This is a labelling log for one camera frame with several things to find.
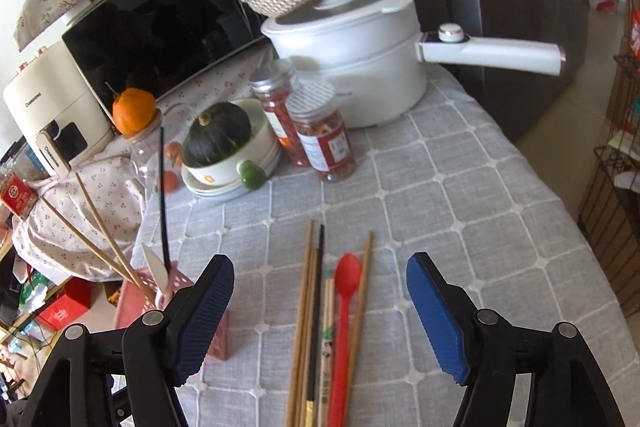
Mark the orange tangerine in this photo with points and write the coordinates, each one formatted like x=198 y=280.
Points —
x=132 y=112

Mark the white red-dotted cloth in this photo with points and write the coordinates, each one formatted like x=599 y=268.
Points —
x=95 y=187

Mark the paper-wrapped chopsticks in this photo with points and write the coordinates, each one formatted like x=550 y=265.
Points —
x=327 y=332

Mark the tall clear spice jar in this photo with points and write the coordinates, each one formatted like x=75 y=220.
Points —
x=277 y=107

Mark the black microwave oven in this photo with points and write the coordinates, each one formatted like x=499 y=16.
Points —
x=165 y=22

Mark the small red tomato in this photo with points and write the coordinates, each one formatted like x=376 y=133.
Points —
x=175 y=153
x=169 y=182

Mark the dark green pumpkin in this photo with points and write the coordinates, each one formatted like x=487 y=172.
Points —
x=217 y=134

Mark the white plastic spoon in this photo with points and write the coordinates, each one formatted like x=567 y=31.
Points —
x=155 y=267

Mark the red cardboard box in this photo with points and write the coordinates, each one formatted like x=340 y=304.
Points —
x=62 y=312

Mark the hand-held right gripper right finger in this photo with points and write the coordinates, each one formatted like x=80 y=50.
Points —
x=435 y=317

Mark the wooden chopstick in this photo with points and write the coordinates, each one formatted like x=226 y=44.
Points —
x=299 y=327
x=309 y=307
x=82 y=241
x=107 y=239
x=361 y=317

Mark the short clear spice jar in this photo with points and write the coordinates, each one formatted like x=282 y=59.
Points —
x=327 y=142

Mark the pink perforated utensil holder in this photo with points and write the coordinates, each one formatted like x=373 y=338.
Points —
x=131 y=307

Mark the white electric pot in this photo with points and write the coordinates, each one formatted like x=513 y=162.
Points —
x=360 y=62

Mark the red labelled tin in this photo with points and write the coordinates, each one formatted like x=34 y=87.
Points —
x=17 y=198

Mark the cream air fryer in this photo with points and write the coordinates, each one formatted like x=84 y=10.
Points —
x=35 y=107

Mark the red plastic spoon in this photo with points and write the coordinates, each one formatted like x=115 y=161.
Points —
x=347 y=279

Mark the grey checked tablecloth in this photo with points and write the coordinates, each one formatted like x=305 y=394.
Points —
x=450 y=207

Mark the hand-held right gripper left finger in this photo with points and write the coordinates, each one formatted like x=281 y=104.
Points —
x=205 y=322

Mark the clear glass jar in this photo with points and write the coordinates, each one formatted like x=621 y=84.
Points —
x=142 y=157

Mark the black chopstick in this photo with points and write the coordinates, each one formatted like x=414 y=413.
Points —
x=317 y=307
x=163 y=207

